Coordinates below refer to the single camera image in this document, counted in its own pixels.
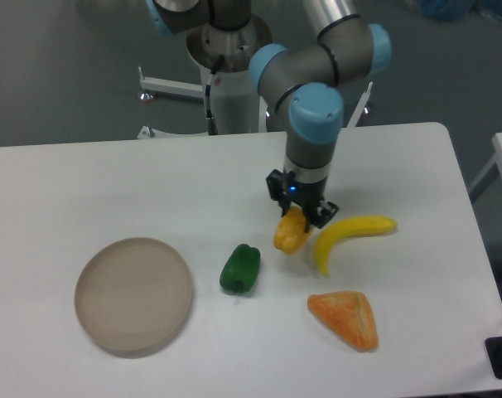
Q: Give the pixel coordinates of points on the yellow toy pepper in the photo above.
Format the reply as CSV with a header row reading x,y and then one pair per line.
x,y
292,232

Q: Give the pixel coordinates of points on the green toy pepper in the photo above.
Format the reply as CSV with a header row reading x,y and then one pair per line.
x,y
240,271

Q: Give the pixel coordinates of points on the orange triangular toy bread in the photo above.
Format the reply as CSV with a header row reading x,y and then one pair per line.
x,y
349,315

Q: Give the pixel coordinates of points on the beige round plate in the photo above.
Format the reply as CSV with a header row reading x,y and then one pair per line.
x,y
134,296

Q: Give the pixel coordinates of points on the yellow toy banana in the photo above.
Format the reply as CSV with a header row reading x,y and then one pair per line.
x,y
352,227

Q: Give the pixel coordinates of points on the blue bag in background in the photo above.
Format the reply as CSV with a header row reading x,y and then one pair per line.
x,y
452,11

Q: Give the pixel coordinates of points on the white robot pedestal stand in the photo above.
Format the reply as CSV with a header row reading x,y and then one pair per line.
x,y
243,73

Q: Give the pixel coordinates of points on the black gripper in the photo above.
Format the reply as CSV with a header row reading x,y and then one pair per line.
x,y
285,189

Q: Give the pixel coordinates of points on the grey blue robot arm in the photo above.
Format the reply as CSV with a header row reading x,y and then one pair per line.
x,y
314,120

